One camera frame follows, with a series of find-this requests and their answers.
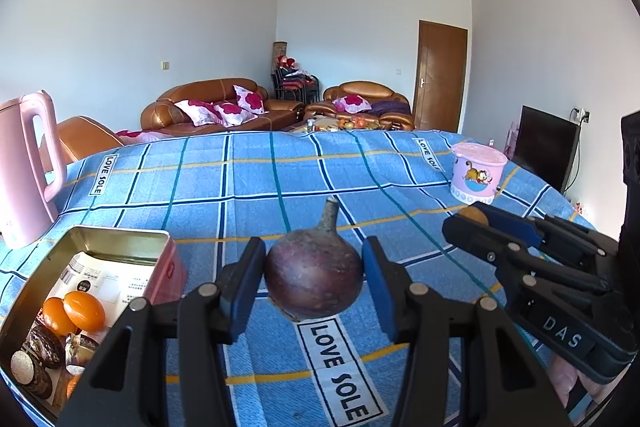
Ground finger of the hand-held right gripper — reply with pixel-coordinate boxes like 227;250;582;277
472;202;621;268
441;213;608;303

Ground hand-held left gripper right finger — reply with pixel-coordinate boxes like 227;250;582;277
361;237;556;427

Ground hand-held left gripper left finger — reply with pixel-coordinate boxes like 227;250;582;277
57;237;267;427

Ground large purple round fruit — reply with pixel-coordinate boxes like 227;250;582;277
264;196;365;322

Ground pink tin box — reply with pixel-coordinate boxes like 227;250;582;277
0;226;190;423

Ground dark chocolate pastry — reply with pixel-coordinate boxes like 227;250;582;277
27;324;66;368

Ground chocolate cream cake roll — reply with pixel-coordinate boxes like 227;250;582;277
11;349;53;400

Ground pink cartoon print cup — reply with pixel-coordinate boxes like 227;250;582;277
450;143;508;205

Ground black television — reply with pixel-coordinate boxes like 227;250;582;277
514;105;581;194

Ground blue plaid tablecloth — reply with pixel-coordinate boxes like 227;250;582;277
0;129;598;427

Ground printed paper leaflet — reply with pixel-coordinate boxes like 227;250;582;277
47;252;156;338

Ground purple blanket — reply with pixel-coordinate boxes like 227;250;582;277
370;100;412;118

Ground brown wooden door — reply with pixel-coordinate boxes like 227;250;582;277
412;20;468;132

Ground coffee table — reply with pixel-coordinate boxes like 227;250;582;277
287;117;386;135

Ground white and red floral cushion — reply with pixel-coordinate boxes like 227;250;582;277
214;102;256;128
332;95;373;114
234;84;267;115
174;99;221;125

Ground brown leather armchair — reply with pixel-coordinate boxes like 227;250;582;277
305;81;416;132

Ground brown leather sofa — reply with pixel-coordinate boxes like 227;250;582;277
140;78;306;132

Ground stacked dark chairs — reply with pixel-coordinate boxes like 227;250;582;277
270;67;321;105

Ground brown leather chair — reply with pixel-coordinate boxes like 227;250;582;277
40;116;126;172

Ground pink electric kettle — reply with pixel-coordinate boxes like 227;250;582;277
0;89;67;250

